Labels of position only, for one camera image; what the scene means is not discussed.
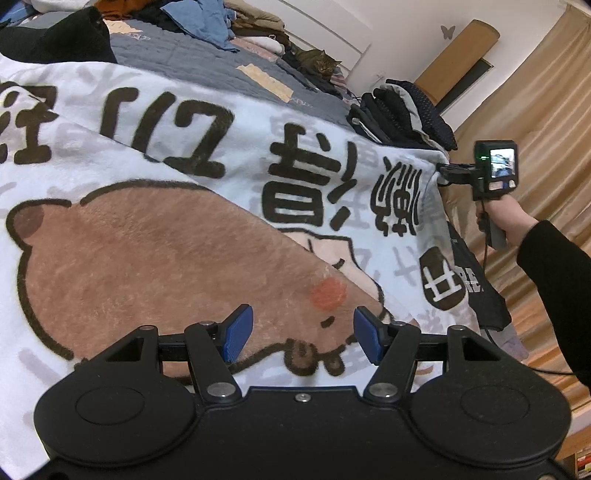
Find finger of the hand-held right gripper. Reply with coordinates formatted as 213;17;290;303
436;162;476;186

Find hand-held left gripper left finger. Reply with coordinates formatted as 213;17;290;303
99;305;254;404

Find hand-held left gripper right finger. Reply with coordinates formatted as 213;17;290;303
353;307;509;406

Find white printed fleece blanket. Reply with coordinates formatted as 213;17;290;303
0;55;481;467

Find person's right forearm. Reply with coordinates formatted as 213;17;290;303
516;220;591;388

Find stack of folded clothes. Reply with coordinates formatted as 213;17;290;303
347;78;459;151

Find beige folded clothes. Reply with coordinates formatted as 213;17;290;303
222;0;291;56

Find person's right hand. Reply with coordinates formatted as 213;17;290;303
475;196;539;245

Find beige curtain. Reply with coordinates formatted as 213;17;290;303
438;0;591;462

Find black board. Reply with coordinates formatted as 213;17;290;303
436;58;495;114

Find black printed t-shirt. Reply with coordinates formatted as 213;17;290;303
445;222;513;330

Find tabby cat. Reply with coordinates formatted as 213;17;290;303
295;47;343;79

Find white headboard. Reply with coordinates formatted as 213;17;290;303
259;0;374;56

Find white folded cloth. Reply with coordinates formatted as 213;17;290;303
231;34;284;56

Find row of books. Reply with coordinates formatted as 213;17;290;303
556;438;591;480

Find grey printed bed quilt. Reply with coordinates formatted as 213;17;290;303
28;11;361;139

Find blue denim shirt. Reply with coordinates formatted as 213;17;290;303
159;0;241;52

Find black garment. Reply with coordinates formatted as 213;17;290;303
134;0;185;33

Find black coat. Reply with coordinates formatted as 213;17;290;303
0;7;118;65

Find rust brown sweater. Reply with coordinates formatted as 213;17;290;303
95;0;139;14

